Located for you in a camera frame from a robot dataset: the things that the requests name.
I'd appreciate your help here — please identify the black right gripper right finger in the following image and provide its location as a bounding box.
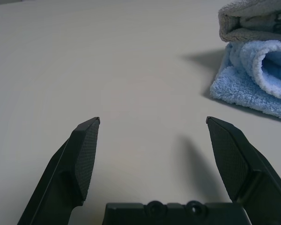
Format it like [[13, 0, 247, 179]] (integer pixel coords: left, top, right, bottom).
[[205, 116, 281, 225]]

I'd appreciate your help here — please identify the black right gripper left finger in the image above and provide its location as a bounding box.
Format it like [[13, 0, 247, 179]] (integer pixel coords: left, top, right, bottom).
[[17, 116, 101, 225]]

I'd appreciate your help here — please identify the beige towel with white trim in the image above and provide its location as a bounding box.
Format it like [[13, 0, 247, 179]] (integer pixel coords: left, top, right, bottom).
[[218, 0, 281, 44]]

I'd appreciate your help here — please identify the blue folded towel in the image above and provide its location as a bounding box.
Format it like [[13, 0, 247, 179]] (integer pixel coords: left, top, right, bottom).
[[209, 40, 281, 122]]

